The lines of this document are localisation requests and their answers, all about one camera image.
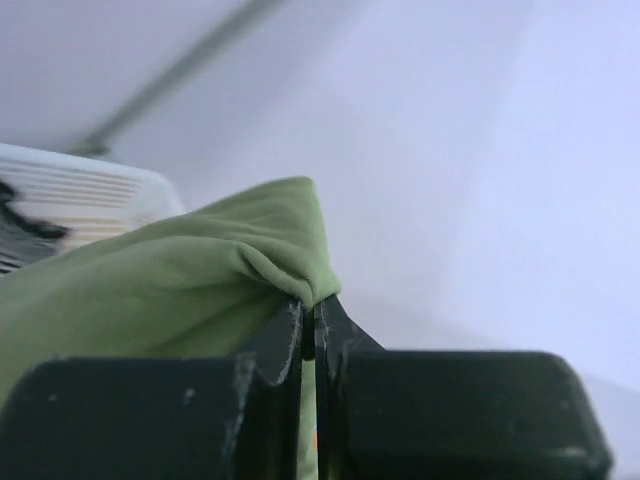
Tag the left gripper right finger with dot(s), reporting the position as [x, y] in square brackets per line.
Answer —
[489, 414]

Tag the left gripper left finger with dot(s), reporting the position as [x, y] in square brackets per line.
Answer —
[228, 417]

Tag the green tank top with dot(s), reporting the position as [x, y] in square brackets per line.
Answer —
[198, 284]

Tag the black white striped tank top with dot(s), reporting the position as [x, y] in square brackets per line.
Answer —
[25, 240]

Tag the white plastic laundry basket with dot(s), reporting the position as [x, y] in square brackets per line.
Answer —
[95, 199]

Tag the left aluminium frame post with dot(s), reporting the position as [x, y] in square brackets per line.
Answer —
[209, 46]

